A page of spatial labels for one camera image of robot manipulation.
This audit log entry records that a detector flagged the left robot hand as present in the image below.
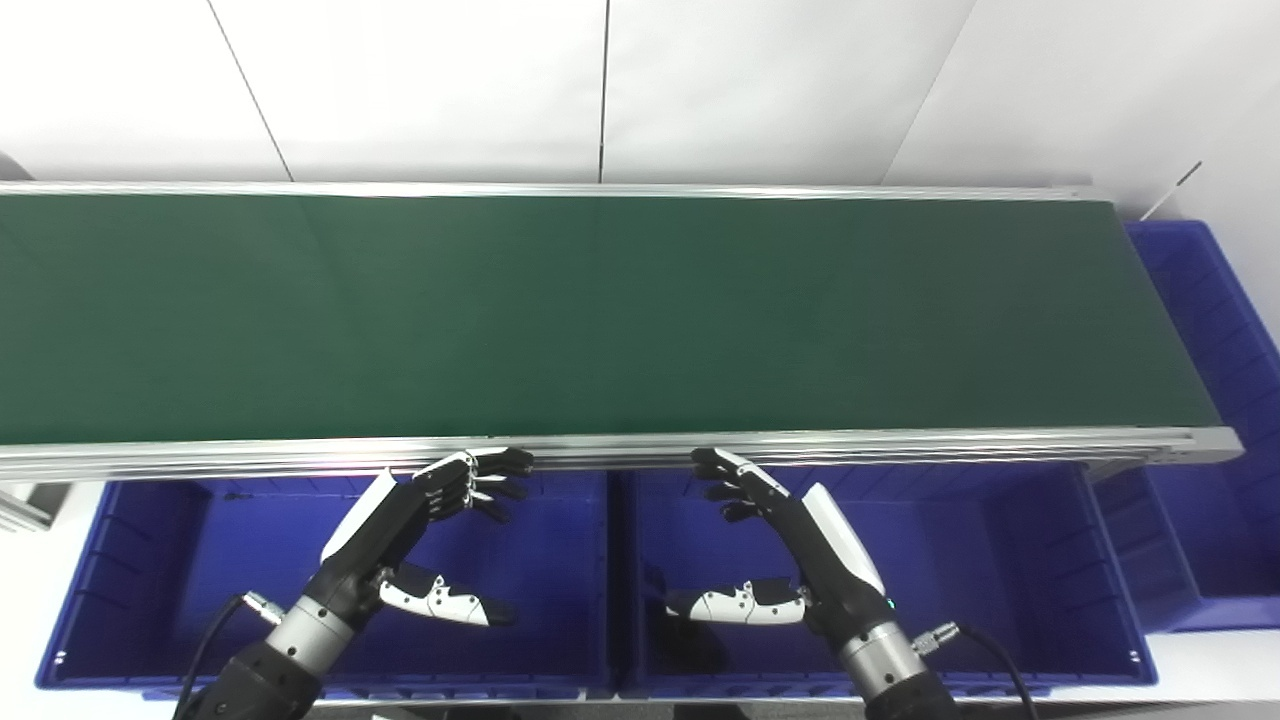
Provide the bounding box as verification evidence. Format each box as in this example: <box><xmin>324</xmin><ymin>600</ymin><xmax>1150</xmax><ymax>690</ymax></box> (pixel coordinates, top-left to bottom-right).
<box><xmin>320</xmin><ymin>448</ymin><xmax>536</xmax><ymax>629</ymax></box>

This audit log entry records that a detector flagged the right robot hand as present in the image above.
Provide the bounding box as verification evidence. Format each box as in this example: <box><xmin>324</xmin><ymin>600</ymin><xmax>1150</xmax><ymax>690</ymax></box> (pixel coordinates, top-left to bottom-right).
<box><xmin>665</xmin><ymin>447</ymin><xmax>896</xmax><ymax>651</ymax></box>

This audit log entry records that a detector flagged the blue plastic bin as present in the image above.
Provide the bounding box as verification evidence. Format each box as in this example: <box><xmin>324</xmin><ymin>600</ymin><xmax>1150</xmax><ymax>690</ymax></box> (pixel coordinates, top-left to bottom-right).
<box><xmin>1095</xmin><ymin>220</ymin><xmax>1280</xmax><ymax>633</ymax></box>
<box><xmin>35</xmin><ymin>470</ymin><xmax>613</xmax><ymax>701</ymax></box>
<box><xmin>612</xmin><ymin>462</ymin><xmax>1158</xmax><ymax>699</ymax></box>

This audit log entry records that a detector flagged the green conveyor belt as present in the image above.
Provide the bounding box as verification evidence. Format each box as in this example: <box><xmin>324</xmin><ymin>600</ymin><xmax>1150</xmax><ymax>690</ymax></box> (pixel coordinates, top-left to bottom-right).
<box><xmin>0</xmin><ymin>195</ymin><xmax>1223</xmax><ymax>446</ymax></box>

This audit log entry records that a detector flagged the aluminium conveyor support leg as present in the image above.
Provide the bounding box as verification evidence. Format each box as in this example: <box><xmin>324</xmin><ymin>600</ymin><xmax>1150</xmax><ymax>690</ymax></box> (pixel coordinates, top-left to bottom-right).
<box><xmin>0</xmin><ymin>482</ymin><xmax>73</xmax><ymax>533</ymax></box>

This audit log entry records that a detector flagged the thin black white rod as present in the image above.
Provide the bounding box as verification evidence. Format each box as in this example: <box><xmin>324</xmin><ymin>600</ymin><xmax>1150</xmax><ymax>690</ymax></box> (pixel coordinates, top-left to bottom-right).
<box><xmin>1140</xmin><ymin>160</ymin><xmax>1203</xmax><ymax>221</ymax></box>

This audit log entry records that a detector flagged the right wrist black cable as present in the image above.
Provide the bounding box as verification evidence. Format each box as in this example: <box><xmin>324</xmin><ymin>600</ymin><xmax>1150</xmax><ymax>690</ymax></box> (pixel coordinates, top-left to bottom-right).
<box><xmin>910</xmin><ymin>620</ymin><xmax>1036</xmax><ymax>720</ymax></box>

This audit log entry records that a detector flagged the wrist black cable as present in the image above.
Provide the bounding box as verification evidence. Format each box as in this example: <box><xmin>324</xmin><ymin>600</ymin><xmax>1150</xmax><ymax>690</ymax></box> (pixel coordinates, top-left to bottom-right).
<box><xmin>172</xmin><ymin>592</ymin><xmax>288</xmax><ymax>720</ymax></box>
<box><xmin>910</xmin><ymin>620</ymin><xmax>1036</xmax><ymax>720</ymax></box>

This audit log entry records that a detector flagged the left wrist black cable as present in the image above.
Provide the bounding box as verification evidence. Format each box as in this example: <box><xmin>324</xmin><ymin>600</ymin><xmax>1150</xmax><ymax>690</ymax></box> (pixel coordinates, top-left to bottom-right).
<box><xmin>172</xmin><ymin>592</ymin><xmax>288</xmax><ymax>720</ymax></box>

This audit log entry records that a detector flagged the aluminium conveyor side rail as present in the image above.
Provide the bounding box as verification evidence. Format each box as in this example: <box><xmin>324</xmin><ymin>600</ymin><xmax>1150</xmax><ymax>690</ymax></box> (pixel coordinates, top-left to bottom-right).
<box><xmin>0</xmin><ymin>181</ymin><xmax>1111</xmax><ymax>204</ymax></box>
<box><xmin>0</xmin><ymin>427</ymin><xmax>1244</xmax><ymax>483</ymax></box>

